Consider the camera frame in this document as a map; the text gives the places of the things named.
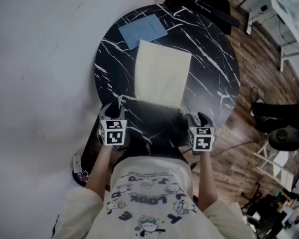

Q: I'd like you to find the white folding rack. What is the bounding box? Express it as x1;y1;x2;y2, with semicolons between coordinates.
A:
254;138;299;191

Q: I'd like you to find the black floor cable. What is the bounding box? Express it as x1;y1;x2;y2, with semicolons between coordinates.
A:
209;139;269;158

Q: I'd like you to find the cream drawstring cloth bag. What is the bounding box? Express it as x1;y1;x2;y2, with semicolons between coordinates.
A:
117;39;199;117

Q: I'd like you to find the black office chair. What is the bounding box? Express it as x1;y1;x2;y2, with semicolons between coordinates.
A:
163;0;241;36

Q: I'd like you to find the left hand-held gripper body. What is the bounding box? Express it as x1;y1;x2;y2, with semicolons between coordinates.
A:
98;119;130;151

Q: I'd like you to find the blue notebook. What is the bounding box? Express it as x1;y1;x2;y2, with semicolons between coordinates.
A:
118;13;169;51

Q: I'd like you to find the black wheeled stand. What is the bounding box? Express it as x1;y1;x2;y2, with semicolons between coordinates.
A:
240;182;297;234

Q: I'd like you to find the person in white shirt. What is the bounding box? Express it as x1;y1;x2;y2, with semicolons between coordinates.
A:
52;155;257;239

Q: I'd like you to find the person's left forearm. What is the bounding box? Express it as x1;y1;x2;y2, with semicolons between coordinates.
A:
84;144;114;194

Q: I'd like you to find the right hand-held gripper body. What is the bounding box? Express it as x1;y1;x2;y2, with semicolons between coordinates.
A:
187;126;216;155

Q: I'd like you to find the black round device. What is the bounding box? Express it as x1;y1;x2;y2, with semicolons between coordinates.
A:
268;125;299;151

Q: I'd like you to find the white desk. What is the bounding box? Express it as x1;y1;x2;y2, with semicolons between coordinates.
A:
240;0;299;72

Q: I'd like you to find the person's right forearm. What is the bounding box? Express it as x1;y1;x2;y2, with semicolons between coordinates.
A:
196;150;219;213

